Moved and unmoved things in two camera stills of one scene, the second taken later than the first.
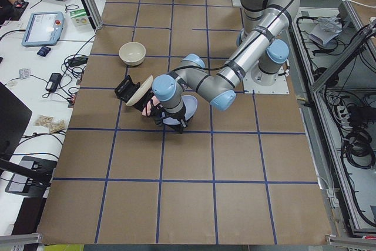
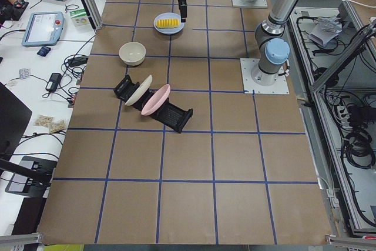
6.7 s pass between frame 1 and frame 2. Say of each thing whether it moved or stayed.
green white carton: stayed
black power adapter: stayed
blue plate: moved
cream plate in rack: stayed
